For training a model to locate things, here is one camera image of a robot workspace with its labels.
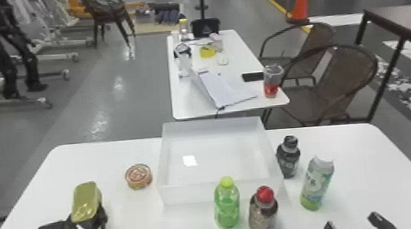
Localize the yellow tape roll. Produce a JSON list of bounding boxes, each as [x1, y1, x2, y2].
[[199, 44, 218, 59]]

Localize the white side table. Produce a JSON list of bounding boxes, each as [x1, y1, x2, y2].
[[164, 24, 292, 123]]

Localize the black bottle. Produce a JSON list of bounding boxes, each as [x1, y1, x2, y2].
[[274, 134, 303, 180]]

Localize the white open notebook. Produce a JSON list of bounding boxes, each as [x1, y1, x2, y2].
[[188, 64, 259, 112]]

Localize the brown chair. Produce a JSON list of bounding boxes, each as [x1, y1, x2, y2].
[[257, 40, 384, 131], [255, 20, 341, 91]]

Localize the black box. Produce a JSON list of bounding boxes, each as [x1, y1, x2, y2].
[[189, 16, 222, 38]]

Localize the black phone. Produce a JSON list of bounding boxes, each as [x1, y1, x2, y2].
[[241, 71, 265, 84]]

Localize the brown bottle with red cap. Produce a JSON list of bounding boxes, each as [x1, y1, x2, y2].
[[245, 184, 281, 229]]

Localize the dark wicker chair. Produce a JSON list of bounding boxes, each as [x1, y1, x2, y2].
[[79, 0, 138, 52]]

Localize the dark side table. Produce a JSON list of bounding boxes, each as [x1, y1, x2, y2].
[[352, 4, 411, 124]]

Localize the orange can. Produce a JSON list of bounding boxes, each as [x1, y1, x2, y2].
[[123, 161, 154, 191]]

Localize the orange cone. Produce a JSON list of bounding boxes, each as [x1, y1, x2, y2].
[[284, 0, 315, 25]]

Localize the red cup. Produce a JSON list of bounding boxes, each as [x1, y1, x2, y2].
[[261, 63, 287, 99]]

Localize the yellow can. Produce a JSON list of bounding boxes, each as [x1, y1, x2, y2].
[[67, 180, 104, 225]]

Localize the white and green bottle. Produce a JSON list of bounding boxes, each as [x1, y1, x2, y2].
[[296, 154, 338, 212]]

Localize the clear box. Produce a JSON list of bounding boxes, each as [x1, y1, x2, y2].
[[150, 113, 287, 209]]

